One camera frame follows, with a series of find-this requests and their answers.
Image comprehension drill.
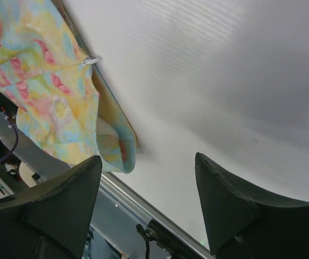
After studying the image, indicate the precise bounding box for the floral pastel skirt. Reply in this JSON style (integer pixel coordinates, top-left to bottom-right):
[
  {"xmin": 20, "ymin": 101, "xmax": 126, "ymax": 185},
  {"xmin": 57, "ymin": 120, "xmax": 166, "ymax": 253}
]
[{"xmin": 0, "ymin": 1, "xmax": 136, "ymax": 174}]

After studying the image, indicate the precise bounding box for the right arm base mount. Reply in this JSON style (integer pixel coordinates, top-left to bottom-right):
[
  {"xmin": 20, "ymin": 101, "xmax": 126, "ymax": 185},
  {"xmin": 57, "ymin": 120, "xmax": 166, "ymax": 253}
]
[{"xmin": 136, "ymin": 220, "xmax": 202, "ymax": 259}]

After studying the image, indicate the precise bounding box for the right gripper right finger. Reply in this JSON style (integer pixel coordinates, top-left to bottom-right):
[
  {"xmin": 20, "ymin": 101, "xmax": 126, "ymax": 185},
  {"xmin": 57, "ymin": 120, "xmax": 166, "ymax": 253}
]
[{"xmin": 195, "ymin": 153, "xmax": 309, "ymax": 258}]

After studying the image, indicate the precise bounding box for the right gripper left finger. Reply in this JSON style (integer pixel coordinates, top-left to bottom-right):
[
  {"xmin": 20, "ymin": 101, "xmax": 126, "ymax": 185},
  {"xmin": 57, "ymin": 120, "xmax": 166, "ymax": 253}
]
[{"xmin": 0, "ymin": 156, "xmax": 102, "ymax": 258}]

